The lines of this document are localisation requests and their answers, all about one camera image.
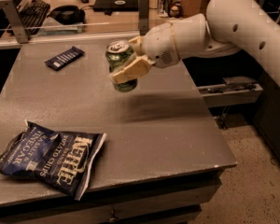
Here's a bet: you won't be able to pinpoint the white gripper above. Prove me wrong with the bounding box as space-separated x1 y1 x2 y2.
110 22 179 84

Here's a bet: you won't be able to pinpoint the green soda can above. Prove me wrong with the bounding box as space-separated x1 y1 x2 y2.
105 40 137 92

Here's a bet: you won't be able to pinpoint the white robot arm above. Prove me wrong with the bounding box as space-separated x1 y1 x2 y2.
110 0 280 87

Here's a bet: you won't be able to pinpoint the metal can on desk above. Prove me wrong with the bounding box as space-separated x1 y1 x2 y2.
157 0 173 18

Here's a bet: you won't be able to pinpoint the blue potato chip bag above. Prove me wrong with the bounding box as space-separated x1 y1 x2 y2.
0 121 106 201

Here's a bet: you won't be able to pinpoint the small round brown object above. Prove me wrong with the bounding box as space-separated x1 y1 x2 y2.
169 6 180 18

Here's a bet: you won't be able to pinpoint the black laptop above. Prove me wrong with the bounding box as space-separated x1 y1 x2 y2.
93 0 138 11

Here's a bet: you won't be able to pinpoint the dark blue snack bar wrapper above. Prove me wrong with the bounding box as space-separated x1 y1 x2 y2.
45 46 84 71

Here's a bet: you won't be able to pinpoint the black headphones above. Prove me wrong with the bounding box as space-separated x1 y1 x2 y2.
49 5 85 25

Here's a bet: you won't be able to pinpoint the black keyboard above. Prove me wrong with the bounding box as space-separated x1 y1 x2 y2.
17 0 50 35

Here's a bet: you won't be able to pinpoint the glass divider panel with brackets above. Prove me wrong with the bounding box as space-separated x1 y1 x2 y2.
0 0 280 45

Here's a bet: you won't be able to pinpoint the grey drawer unit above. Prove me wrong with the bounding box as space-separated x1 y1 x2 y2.
0 168 223 224

